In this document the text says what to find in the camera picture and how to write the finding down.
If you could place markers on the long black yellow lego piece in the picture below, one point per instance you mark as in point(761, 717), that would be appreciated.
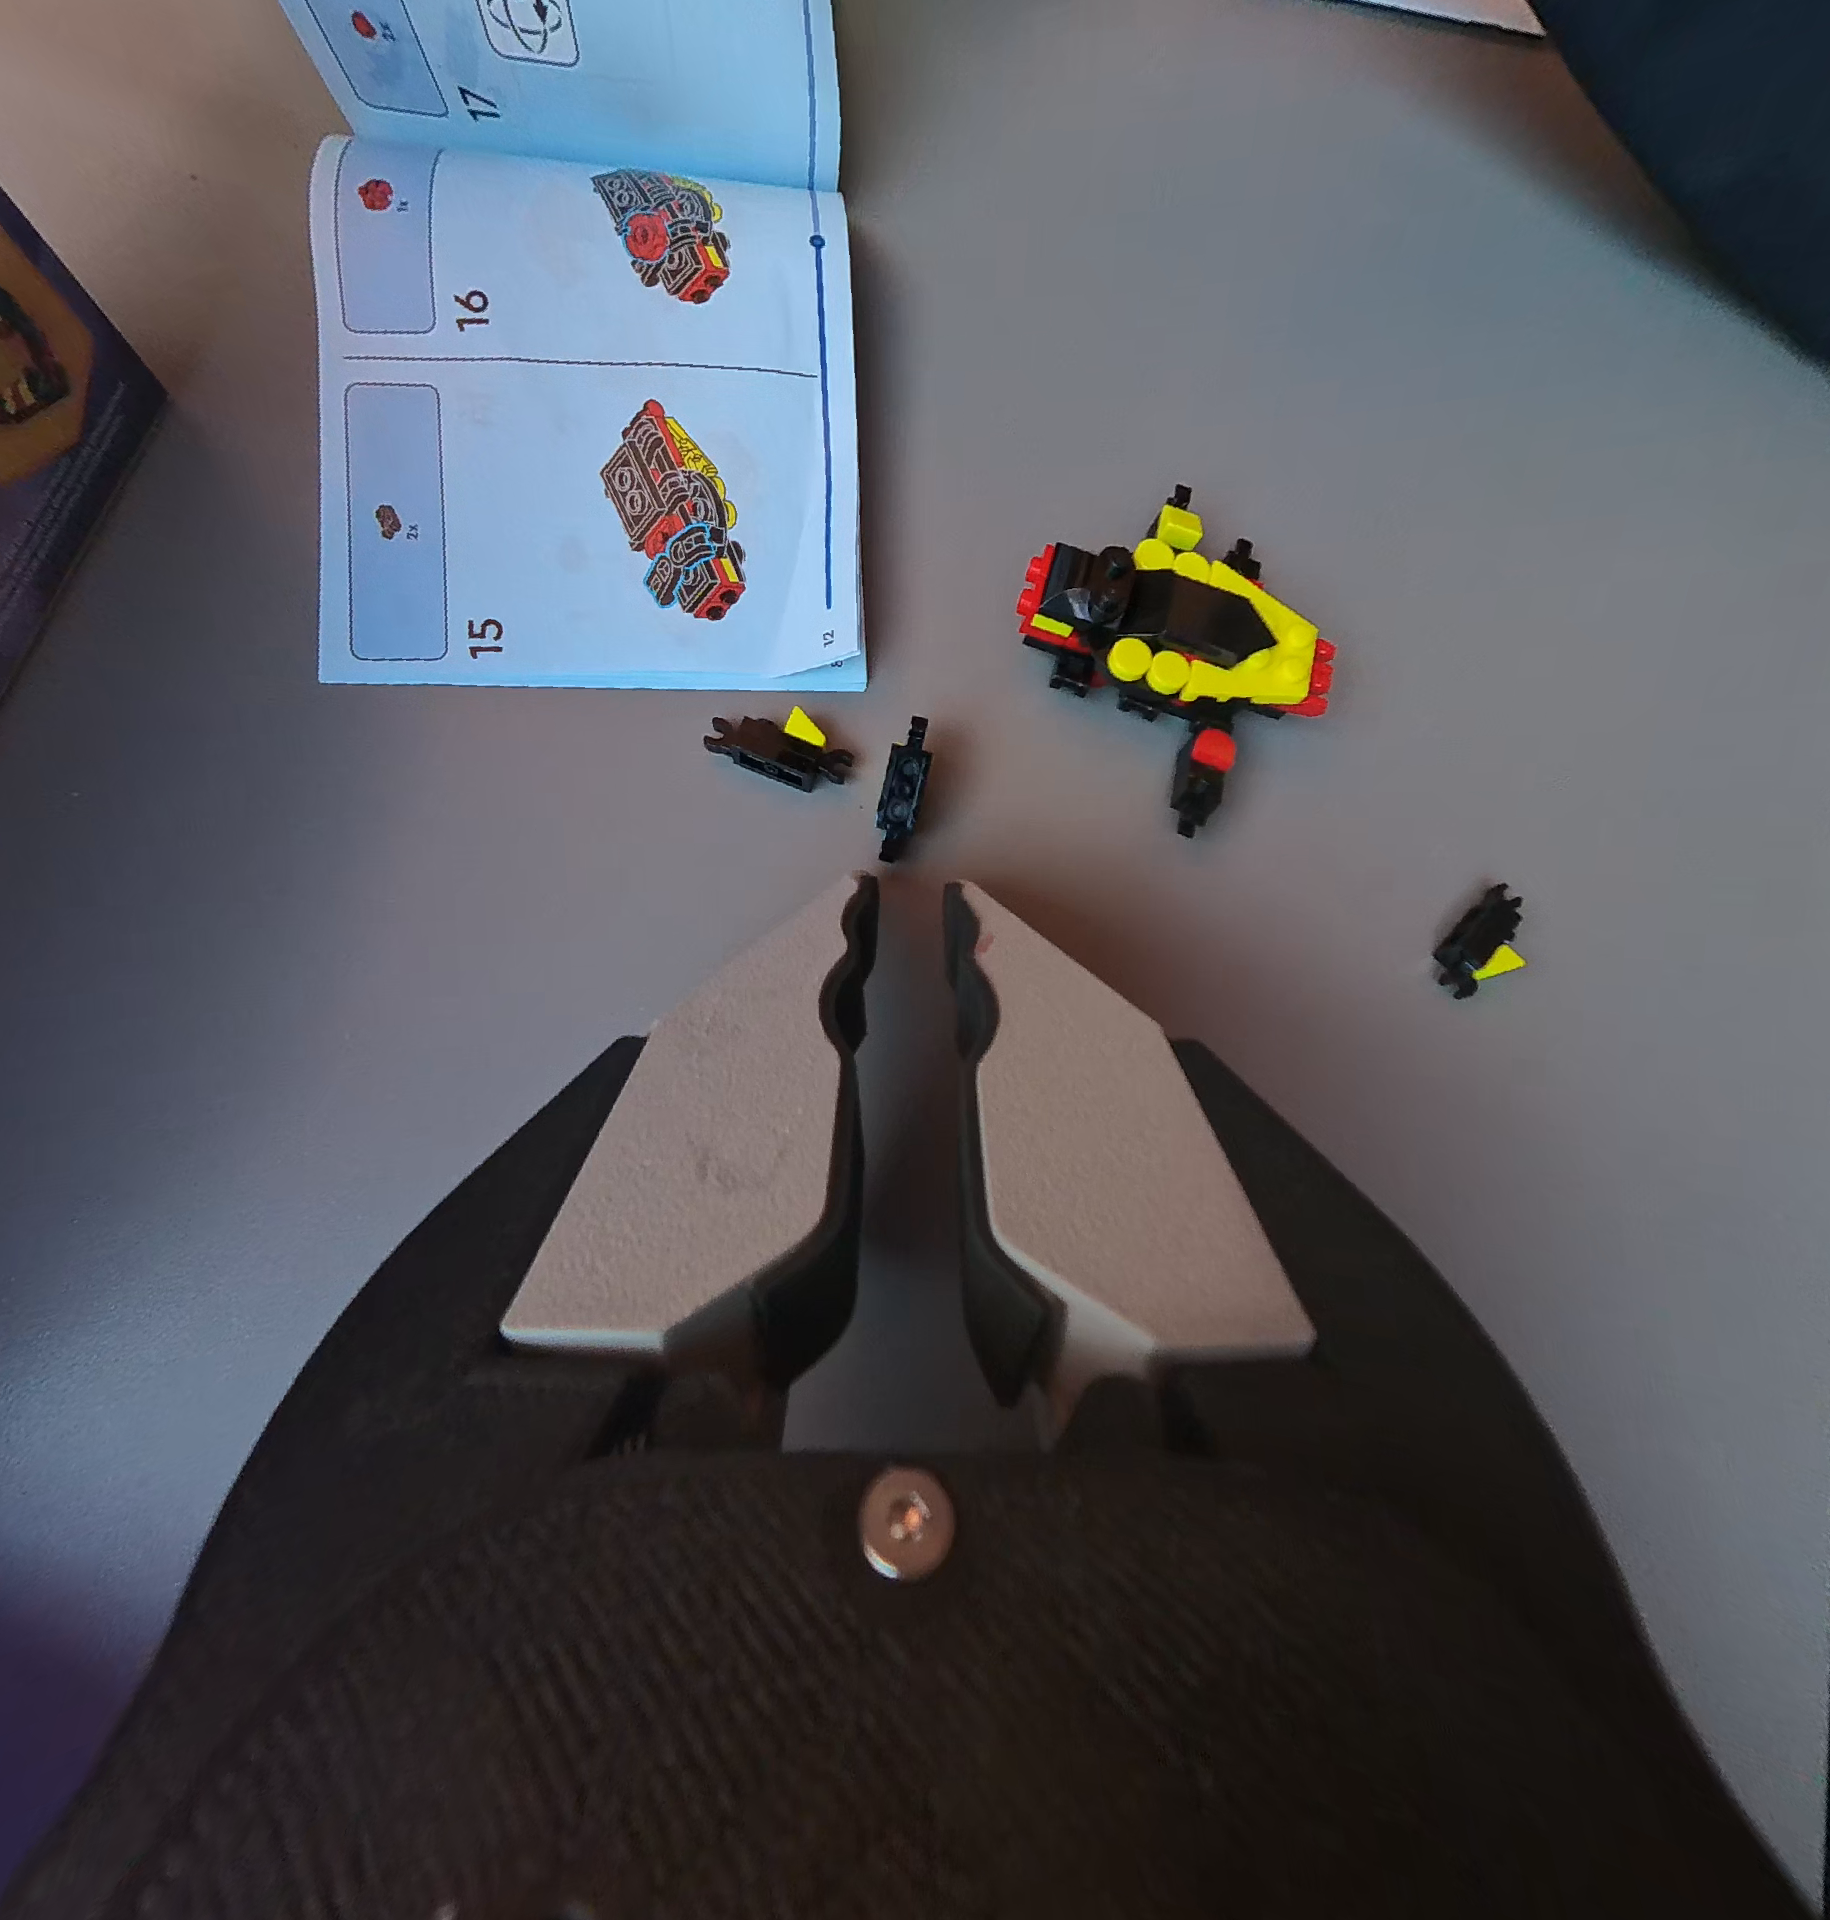
point(771, 749)

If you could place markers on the purple yellow lego box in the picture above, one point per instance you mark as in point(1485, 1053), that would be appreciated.
point(33, 448)

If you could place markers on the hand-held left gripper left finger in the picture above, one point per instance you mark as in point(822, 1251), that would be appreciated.
point(705, 1171)

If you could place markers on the black lego clip piece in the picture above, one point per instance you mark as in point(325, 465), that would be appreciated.
point(904, 778)

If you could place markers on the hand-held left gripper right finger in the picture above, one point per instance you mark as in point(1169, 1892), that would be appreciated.
point(1125, 1186)

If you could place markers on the black yellow red lego model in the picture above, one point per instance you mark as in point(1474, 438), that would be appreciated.
point(1201, 618)

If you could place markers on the light blue instruction booklet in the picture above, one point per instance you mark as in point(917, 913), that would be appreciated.
point(585, 448)

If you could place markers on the short black yellow lego piece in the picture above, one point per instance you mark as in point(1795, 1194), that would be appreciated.
point(1469, 940)

